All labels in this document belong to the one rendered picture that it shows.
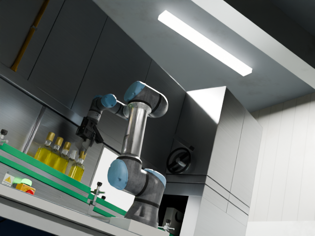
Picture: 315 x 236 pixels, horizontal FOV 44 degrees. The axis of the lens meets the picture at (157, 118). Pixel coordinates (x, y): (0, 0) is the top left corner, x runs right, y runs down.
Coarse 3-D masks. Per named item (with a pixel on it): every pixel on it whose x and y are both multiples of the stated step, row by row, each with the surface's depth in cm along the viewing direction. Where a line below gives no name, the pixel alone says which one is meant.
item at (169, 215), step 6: (168, 210) 294; (174, 210) 293; (168, 216) 291; (174, 216) 292; (180, 216) 298; (174, 222) 292; (180, 222) 297; (174, 228) 291; (180, 228) 297; (174, 234) 290
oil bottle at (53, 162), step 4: (52, 152) 201; (56, 152) 202; (52, 156) 200; (56, 156) 202; (60, 156) 204; (52, 160) 200; (56, 160) 202; (48, 164) 198; (52, 164) 200; (56, 164) 201
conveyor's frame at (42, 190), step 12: (0, 168) 165; (12, 168) 169; (0, 180) 165; (12, 180) 169; (36, 180) 178; (36, 192) 177; (48, 192) 182; (60, 192) 187; (60, 204) 187; (72, 204) 192; (84, 204) 198
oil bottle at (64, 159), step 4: (64, 156) 206; (60, 160) 204; (64, 160) 206; (68, 160) 208; (60, 164) 204; (64, 164) 205; (56, 168) 202; (60, 168) 203; (64, 168) 205; (64, 172) 205
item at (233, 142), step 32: (192, 96) 321; (224, 96) 301; (192, 128) 304; (224, 128) 297; (256, 128) 340; (192, 160) 288; (224, 160) 294; (256, 160) 336; (192, 192) 274; (224, 192) 291
